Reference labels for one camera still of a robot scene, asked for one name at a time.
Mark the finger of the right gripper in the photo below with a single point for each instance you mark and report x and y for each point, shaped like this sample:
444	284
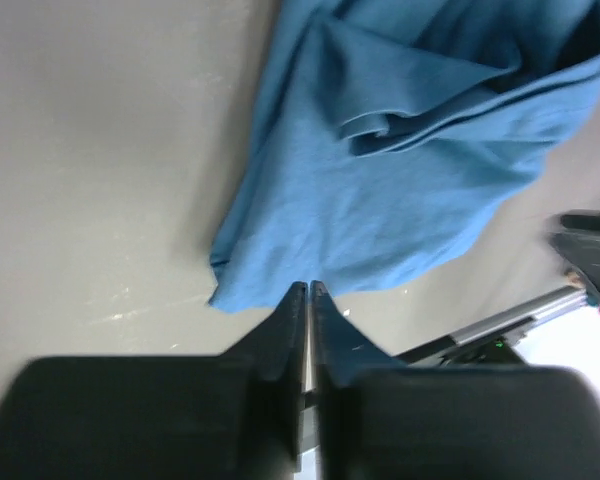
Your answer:
577	241

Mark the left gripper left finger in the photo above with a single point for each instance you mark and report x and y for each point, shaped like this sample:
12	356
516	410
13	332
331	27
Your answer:
233	415

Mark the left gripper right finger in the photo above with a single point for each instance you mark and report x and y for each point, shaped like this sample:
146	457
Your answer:
381	418

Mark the blue t shirt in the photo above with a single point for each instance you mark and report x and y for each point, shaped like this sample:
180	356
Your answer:
386	135

